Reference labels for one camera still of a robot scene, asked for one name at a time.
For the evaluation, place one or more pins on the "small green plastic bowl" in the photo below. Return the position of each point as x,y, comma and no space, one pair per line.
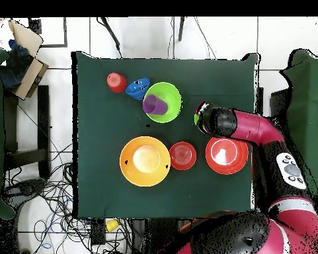
196,119

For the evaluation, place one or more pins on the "large green plastic bowl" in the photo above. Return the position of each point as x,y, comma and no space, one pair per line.
172,92

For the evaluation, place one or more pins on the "purple plastic cup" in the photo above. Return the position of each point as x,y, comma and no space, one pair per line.
153,104

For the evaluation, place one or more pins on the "large red plastic bowl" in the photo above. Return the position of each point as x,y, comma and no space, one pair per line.
227,158

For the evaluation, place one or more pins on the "dark blue plastic bowl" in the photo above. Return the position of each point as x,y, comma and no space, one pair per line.
137,88

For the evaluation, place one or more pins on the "large orange plastic bowl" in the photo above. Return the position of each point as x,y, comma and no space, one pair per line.
145,161

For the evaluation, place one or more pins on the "red plastic cup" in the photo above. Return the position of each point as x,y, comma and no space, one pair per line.
117,82

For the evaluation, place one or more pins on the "yellow plastic cup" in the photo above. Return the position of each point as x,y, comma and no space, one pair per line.
111,225

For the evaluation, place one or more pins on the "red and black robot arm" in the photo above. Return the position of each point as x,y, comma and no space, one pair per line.
254,127

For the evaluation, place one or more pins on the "small red plastic bowl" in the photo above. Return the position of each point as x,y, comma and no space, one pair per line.
183,156

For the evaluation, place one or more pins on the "black chair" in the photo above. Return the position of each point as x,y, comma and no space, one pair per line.
279,103

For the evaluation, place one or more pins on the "black pole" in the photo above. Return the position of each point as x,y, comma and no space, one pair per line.
181,29

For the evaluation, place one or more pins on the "dark green table cloth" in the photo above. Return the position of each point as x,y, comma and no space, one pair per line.
108,132

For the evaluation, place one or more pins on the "cardboard box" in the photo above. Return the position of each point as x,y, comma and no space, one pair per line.
29,76

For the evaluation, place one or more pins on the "blue cloth bundle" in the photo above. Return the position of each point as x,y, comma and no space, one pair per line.
14,68

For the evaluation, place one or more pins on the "black chair base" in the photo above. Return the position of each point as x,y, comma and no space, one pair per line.
23,190

